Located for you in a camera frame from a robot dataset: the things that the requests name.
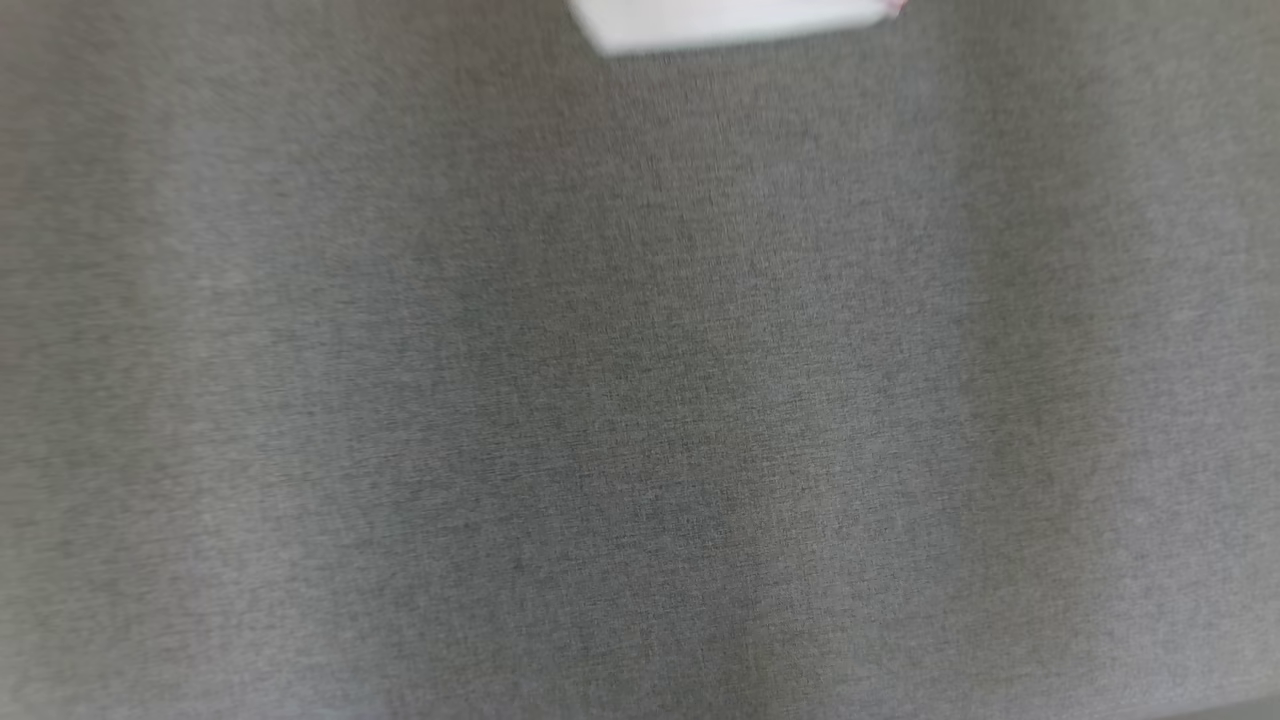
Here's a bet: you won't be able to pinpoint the grey fabric sofa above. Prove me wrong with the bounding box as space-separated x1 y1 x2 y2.
0 0 1280 720

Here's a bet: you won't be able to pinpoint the red shorts with white hem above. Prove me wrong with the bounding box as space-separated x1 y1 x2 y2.
565 0 909 57

